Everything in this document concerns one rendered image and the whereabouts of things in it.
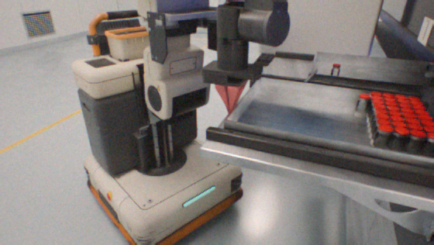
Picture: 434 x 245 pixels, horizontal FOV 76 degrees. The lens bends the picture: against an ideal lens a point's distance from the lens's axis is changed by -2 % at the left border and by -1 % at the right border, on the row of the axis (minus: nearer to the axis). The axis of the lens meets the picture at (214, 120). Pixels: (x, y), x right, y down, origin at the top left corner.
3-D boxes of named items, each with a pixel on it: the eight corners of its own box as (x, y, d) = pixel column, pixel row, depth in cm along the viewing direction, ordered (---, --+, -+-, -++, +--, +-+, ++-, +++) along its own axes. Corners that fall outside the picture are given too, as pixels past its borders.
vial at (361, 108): (364, 115, 59) (370, 94, 57) (365, 119, 57) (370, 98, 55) (353, 113, 60) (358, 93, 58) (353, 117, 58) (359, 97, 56)
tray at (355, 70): (429, 73, 86) (434, 61, 84) (459, 105, 64) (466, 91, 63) (314, 61, 97) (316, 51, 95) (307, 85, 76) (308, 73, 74)
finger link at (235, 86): (237, 124, 53) (239, 76, 48) (202, 119, 55) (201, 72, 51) (247, 110, 58) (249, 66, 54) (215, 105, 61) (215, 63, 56)
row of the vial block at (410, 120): (399, 115, 59) (406, 95, 57) (418, 162, 44) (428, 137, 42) (387, 114, 59) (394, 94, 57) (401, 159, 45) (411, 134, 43)
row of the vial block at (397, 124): (387, 114, 59) (393, 94, 57) (401, 159, 45) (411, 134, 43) (375, 112, 60) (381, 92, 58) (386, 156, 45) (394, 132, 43)
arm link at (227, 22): (234, -2, 50) (209, 0, 47) (263, 0, 45) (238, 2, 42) (233, 37, 53) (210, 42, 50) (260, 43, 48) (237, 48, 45)
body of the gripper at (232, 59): (254, 84, 48) (256, 41, 45) (200, 78, 52) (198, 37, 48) (263, 74, 53) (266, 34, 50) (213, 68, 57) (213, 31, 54)
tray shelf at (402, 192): (423, 74, 90) (425, 68, 90) (570, 245, 33) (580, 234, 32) (277, 59, 107) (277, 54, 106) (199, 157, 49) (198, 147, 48)
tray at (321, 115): (409, 111, 61) (415, 96, 60) (446, 183, 40) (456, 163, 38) (259, 89, 73) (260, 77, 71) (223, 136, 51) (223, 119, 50)
